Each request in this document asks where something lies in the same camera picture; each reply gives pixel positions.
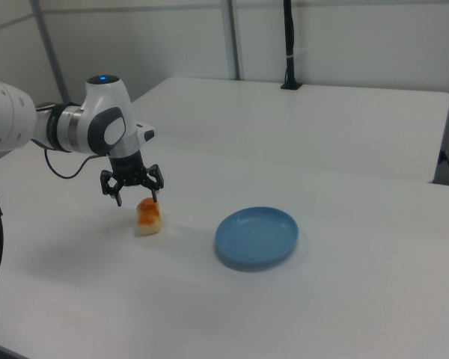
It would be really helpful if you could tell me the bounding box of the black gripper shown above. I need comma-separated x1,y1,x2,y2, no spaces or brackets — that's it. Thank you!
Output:
100,149,165,208

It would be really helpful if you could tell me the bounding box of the black camera stand pole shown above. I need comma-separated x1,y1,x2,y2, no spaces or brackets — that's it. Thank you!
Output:
280,0,305,91

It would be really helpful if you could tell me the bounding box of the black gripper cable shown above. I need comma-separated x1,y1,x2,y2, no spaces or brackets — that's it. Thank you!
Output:
42,147,100,180

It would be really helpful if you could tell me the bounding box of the toasted bread loaf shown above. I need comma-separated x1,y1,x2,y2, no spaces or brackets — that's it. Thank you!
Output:
135,197,163,237

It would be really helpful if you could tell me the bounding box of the blue round plate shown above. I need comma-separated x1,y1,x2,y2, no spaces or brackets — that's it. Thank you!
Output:
214,206,300,272

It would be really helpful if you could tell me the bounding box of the grey metal partition post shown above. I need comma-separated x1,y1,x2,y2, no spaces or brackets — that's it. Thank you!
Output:
28,0,71,105
229,0,245,81

